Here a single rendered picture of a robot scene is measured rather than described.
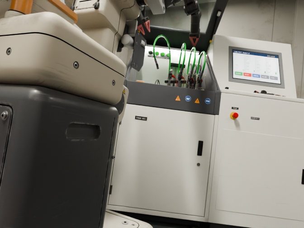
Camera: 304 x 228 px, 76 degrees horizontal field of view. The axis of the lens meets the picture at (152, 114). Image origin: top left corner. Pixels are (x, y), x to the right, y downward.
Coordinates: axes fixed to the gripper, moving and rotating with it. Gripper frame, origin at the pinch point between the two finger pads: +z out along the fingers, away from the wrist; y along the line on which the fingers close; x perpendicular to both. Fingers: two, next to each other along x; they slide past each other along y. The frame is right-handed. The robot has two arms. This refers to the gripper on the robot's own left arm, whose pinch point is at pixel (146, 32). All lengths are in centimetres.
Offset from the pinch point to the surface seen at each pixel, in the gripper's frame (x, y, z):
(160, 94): 31.4, -6.3, 37.7
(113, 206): 91, 29, 81
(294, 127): 11, -78, 97
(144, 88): 33.3, 2.3, 29.8
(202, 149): 45, -25, 80
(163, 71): -27, 16, 41
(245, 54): -44, -54, 55
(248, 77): -26, -54, 69
